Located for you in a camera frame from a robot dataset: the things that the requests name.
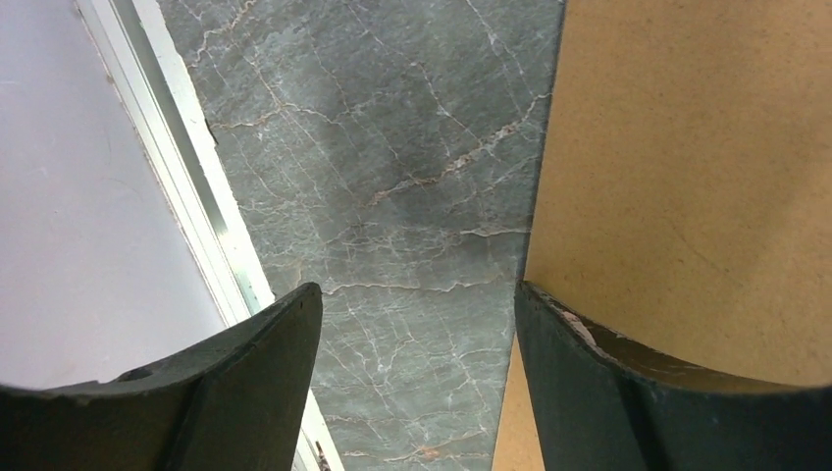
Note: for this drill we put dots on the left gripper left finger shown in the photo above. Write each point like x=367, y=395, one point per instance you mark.
x=234, y=401

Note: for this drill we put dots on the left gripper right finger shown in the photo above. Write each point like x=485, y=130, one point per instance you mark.
x=602, y=401

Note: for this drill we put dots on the wooden backing board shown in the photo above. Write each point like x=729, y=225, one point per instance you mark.
x=684, y=195

